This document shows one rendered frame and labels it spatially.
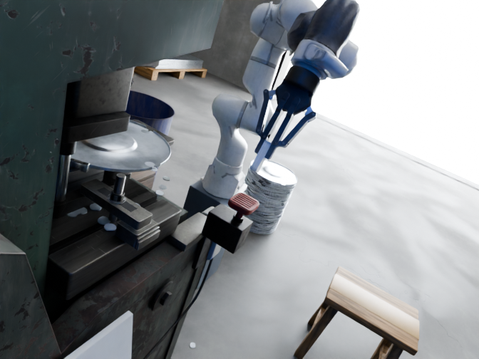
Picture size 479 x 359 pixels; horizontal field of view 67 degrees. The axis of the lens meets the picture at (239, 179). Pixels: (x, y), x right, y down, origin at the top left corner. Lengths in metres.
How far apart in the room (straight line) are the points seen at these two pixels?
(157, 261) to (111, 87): 0.37
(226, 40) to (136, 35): 5.26
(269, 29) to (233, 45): 4.47
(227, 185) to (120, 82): 0.80
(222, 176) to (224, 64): 4.46
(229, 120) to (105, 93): 0.70
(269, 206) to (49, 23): 1.75
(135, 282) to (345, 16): 0.68
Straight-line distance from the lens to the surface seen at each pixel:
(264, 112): 0.80
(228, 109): 1.34
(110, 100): 0.73
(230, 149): 1.38
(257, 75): 1.33
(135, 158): 0.83
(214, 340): 1.53
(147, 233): 0.70
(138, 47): 0.55
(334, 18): 0.83
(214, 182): 1.44
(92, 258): 0.67
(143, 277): 0.78
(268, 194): 2.04
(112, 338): 0.74
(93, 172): 0.79
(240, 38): 5.68
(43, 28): 0.45
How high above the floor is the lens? 1.16
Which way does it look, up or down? 25 degrees down
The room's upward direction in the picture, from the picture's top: 20 degrees clockwise
